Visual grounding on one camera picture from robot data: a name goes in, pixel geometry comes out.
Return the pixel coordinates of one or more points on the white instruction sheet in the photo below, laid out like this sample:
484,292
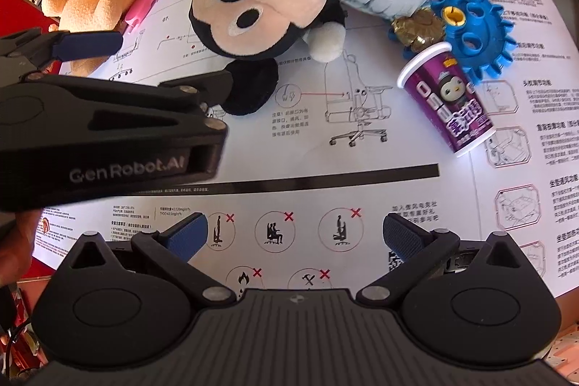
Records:
384,146

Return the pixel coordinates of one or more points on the person's left hand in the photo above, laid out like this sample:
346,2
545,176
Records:
16,236

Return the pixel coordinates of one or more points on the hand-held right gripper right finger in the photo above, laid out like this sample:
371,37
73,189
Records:
402,237

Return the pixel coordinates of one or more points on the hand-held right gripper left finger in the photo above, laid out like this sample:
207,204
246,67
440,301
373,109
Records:
190,237

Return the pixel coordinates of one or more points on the black mouse plush toy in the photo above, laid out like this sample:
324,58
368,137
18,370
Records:
267,6

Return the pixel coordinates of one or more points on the purple snack cup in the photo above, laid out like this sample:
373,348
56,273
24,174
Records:
448,101

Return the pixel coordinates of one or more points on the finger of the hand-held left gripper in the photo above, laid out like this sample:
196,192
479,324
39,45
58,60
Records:
90,43
181,94

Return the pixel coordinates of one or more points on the blue plastic gear toy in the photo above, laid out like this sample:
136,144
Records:
484,24

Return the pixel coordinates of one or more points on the red cardboard box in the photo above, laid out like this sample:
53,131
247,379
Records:
20,8

